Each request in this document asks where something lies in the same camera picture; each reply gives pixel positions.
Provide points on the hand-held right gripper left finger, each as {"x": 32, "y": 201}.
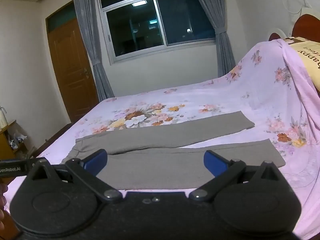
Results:
{"x": 96, "y": 161}

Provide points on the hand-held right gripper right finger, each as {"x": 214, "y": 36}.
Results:
{"x": 214, "y": 163}

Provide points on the grey pants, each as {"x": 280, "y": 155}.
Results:
{"x": 162, "y": 160}

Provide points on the person's left hand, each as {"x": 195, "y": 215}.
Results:
{"x": 2, "y": 200}

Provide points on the wooden side cabinet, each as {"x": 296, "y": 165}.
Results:
{"x": 5, "y": 142}

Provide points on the white kettle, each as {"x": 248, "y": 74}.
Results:
{"x": 2, "y": 117}

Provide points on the bed with pink floral sheet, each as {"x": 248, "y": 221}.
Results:
{"x": 200, "y": 100}

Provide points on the brown wooden door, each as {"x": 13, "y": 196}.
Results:
{"x": 72, "y": 67}

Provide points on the grey curtain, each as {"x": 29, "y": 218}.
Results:
{"x": 87, "y": 42}
{"x": 220, "y": 30}

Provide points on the yellow printed pillow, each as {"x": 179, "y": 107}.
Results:
{"x": 310, "y": 55}

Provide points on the sliding glass window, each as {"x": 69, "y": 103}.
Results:
{"x": 150, "y": 22}

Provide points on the wooden headboard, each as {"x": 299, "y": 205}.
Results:
{"x": 307, "y": 25}

